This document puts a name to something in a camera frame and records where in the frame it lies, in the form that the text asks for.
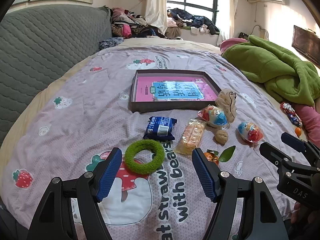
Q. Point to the tangerine with green leaf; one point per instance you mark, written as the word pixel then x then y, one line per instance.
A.
pixel 212 157

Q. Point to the white air conditioner pipe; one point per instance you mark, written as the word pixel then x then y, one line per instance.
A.
pixel 255 10

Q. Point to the pile of dark clothes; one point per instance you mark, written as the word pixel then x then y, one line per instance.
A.
pixel 190 20

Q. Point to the red and silver candy packet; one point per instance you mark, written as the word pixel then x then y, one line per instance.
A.
pixel 287 108

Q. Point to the dark blue candy packet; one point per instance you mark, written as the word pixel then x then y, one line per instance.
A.
pixel 295 120

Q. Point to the blue patterned cloth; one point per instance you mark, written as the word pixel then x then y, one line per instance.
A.
pixel 110 43

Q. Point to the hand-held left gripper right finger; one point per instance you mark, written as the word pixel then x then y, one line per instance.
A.
pixel 203 175

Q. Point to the pink strawberry printed blanket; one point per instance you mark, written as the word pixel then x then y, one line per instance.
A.
pixel 75 120

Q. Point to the pink book with blue label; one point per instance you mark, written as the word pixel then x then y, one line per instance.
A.
pixel 145 90

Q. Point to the brown shallow cardboard box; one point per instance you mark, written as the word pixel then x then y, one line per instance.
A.
pixel 140 108

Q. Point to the pink pillow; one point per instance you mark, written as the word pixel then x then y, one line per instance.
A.
pixel 231 43

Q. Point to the green fleece blanket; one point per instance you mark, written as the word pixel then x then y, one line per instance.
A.
pixel 270 65

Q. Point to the small leafless orange fruit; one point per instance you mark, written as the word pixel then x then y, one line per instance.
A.
pixel 298 131

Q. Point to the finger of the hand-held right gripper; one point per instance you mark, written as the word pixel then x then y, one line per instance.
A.
pixel 292 140
pixel 275 153

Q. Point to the walnut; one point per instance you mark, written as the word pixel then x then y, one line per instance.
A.
pixel 221 136

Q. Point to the grey quilted headboard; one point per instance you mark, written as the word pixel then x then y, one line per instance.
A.
pixel 37 55

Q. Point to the clear orange wafer packet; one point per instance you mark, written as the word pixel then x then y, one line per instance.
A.
pixel 191 136

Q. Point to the person's right hand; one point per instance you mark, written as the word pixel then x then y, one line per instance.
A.
pixel 298 206

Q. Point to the pile of mixed clothes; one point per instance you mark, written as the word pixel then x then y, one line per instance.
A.
pixel 130 22

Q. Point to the cream curtain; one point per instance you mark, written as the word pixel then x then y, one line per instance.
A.
pixel 228 10
pixel 155 2

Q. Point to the blue snack packet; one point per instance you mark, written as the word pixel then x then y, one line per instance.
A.
pixel 160 127

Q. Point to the foil-wrapped surprise egg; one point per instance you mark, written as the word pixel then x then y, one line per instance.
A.
pixel 213 116
pixel 248 131

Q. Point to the pink fleece blanket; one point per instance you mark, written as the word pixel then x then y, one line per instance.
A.
pixel 310 120

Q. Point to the dark wall frame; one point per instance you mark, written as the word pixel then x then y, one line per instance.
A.
pixel 306 42

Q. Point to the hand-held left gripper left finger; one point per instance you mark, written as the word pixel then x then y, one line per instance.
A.
pixel 110 175

